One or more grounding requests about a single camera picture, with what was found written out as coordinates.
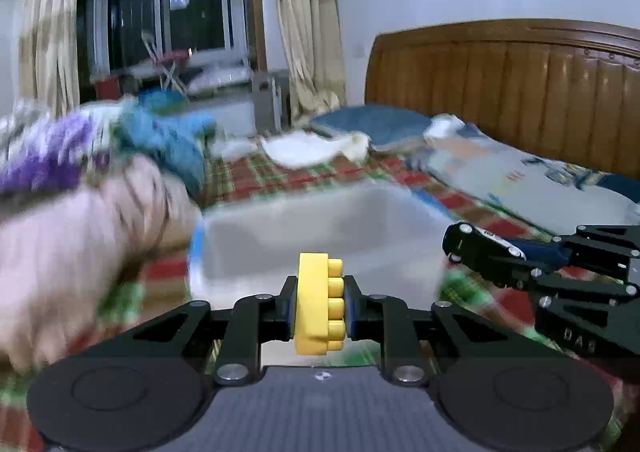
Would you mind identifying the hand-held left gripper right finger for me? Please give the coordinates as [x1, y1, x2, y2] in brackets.
[344, 276, 512, 386]

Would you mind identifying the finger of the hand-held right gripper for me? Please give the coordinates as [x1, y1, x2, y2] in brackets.
[462, 257, 640, 307]
[512, 224, 640, 279]

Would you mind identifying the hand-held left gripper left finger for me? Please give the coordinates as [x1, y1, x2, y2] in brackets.
[128, 276, 299, 386]

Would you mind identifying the yellow toy building brick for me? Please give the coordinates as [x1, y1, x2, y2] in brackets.
[293, 253, 347, 356]

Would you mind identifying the translucent plastic container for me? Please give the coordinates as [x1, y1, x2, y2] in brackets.
[189, 184, 451, 300]

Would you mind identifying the black toy car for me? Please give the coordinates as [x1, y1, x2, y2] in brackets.
[442, 222, 527, 277]

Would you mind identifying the patterned grey pillow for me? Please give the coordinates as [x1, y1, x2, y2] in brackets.
[407, 124, 640, 233]

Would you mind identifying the cream folded cloth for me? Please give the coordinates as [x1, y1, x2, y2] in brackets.
[260, 129, 372, 169]

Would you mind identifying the small white cloth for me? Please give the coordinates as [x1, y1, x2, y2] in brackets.
[209, 137, 262, 160]

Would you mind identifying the brown wooden headboard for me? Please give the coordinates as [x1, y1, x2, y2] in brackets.
[365, 19, 640, 179]

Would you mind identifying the blue pillow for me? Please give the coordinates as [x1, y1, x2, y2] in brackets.
[309, 105, 434, 151]

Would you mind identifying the white crumpled cloth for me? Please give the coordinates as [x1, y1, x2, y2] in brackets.
[424, 114, 467, 141]

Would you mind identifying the light blue quilt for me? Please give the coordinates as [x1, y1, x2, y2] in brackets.
[114, 106, 217, 197]

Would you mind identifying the grey white panel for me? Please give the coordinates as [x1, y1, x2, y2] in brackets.
[251, 74, 292, 133]

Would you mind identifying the pink quilt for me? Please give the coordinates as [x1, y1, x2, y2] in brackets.
[0, 157, 201, 375]

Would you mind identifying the bagged pillow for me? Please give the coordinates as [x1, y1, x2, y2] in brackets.
[187, 64, 251, 96]

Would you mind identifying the folding chair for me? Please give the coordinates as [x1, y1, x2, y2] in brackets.
[141, 30, 192, 93]

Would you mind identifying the cream curtain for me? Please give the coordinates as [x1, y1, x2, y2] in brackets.
[274, 0, 347, 119]
[19, 0, 82, 119]

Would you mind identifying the red box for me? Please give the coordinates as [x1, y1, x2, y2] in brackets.
[94, 76, 122, 100]

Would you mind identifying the purple floral blanket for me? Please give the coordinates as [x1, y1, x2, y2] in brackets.
[0, 100, 118, 200]

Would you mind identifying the dark window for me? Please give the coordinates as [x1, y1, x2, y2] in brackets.
[79, 0, 262, 78]

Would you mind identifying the inflatable swim ring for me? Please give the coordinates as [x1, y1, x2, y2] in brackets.
[136, 89, 190, 111]

